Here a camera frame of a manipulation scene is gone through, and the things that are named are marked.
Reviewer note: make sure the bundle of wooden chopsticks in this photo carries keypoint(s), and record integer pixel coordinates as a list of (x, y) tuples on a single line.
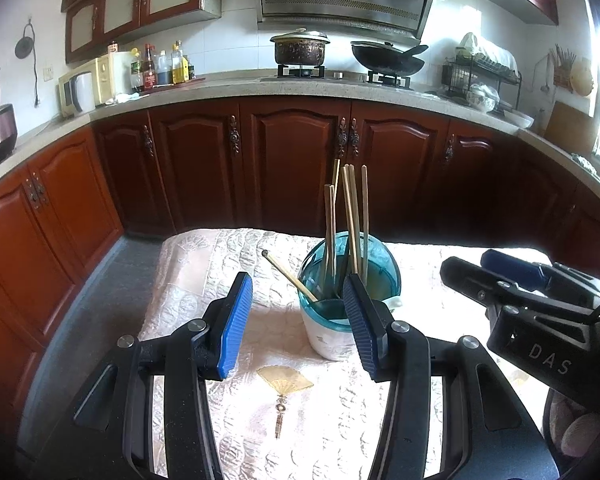
[(364, 210)]

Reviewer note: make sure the dark wooden base cabinets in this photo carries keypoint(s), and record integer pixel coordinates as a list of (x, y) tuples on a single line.
[(290, 160)]

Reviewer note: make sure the clear bottle dark liquid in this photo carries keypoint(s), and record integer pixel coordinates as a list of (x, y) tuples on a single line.
[(164, 74)]

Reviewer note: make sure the patterned dish cloth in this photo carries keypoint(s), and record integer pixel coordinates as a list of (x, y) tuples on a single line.
[(585, 162)]

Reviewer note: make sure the white utensil holder teal lid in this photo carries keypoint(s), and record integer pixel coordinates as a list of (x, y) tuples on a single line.
[(325, 335)]

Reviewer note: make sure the round bamboo lid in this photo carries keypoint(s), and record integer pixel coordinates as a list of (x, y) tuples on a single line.
[(582, 77)]

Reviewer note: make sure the cream microwave oven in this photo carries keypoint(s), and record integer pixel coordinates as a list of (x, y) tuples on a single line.
[(104, 80)]

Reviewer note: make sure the green glass bottle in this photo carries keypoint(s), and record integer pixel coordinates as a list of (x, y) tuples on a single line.
[(136, 70)]

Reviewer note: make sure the white cloth over dishes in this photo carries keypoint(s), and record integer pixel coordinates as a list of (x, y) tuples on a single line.
[(500, 57)]

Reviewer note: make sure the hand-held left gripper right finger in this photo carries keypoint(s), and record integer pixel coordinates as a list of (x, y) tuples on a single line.
[(362, 330)]

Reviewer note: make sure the black wok spatula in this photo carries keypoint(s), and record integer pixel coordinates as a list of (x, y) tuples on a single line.
[(416, 51)]

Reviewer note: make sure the steel range hood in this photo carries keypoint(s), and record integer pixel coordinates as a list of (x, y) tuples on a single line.
[(340, 5)]

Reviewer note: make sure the white paper towel roll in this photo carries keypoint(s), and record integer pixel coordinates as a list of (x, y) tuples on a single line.
[(122, 72)]

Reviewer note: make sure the patterned ceramic bowl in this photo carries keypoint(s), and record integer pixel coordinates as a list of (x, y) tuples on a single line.
[(482, 100)]

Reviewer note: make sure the metal cooking pot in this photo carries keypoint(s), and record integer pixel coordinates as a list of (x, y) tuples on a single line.
[(300, 52)]

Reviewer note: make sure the white wall socket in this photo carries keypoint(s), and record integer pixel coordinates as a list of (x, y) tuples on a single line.
[(48, 71)]

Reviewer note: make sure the gas stove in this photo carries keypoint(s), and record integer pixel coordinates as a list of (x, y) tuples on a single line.
[(340, 76)]

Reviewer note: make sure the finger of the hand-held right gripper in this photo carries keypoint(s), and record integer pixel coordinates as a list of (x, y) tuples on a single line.
[(512, 266), (470, 275)]

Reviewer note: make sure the wall utensil holder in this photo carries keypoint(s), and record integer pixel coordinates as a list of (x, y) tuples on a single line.
[(562, 77)]

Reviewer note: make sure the black round wall hanging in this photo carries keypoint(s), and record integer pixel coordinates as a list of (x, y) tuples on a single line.
[(24, 47)]

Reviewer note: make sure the glass-door wall cabinet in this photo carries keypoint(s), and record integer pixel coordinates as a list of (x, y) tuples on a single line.
[(125, 2)]

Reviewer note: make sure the black wok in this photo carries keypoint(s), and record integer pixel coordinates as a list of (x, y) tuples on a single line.
[(387, 62)]

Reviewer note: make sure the stone kitchen countertop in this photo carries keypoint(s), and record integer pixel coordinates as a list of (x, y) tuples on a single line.
[(230, 91)]

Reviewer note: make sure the yellow oil bottle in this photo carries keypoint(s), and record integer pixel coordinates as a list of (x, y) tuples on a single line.
[(179, 69)]

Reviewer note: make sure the cream quilted tablecloth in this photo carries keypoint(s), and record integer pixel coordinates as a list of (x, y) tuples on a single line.
[(280, 340)]

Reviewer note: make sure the dark sauce bottle red label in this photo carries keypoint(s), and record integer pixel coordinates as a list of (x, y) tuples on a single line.
[(149, 72)]

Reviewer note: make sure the black dish rack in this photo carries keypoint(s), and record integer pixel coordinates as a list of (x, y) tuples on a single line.
[(455, 77)]

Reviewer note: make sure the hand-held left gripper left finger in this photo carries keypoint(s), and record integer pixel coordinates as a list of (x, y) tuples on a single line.
[(235, 330)]

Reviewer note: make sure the person's right hand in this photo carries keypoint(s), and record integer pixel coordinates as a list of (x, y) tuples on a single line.
[(575, 430)]

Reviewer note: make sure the wooden cutting board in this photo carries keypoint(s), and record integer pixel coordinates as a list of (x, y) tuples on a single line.
[(570, 127)]

